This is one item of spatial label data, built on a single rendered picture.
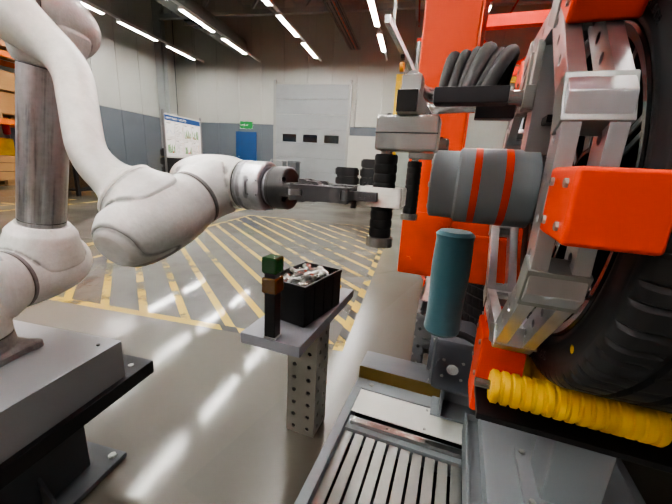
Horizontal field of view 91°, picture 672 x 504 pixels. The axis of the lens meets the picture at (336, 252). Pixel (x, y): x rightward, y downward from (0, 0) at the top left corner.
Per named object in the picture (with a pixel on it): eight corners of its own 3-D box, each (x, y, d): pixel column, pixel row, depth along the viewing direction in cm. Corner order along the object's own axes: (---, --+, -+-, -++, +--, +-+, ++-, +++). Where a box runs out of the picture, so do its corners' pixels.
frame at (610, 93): (556, 421, 41) (702, -121, 27) (498, 406, 43) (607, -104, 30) (504, 286, 91) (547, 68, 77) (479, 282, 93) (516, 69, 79)
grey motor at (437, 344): (572, 477, 91) (605, 365, 82) (417, 429, 104) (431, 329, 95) (555, 430, 107) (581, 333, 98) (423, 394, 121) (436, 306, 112)
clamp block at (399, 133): (435, 152, 46) (440, 111, 45) (373, 149, 49) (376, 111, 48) (438, 153, 51) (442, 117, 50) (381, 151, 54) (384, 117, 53)
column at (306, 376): (313, 437, 109) (318, 322, 98) (286, 428, 112) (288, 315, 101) (324, 417, 118) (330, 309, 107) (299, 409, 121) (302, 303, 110)
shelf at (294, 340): (299, 358, 79) (299, 347, 78) (240, 342, 85) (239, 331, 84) (353, 297, 118) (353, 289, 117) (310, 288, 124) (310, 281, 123)
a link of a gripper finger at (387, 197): (358, 185, 52) (357, 185, 51) (402, 189, 50) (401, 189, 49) (357, 204, 53) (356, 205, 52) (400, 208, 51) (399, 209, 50)
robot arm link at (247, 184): (231, 211, 58) (260, 215, 56) (229, 158, 56) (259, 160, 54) (259, 207, 67) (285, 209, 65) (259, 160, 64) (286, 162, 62)
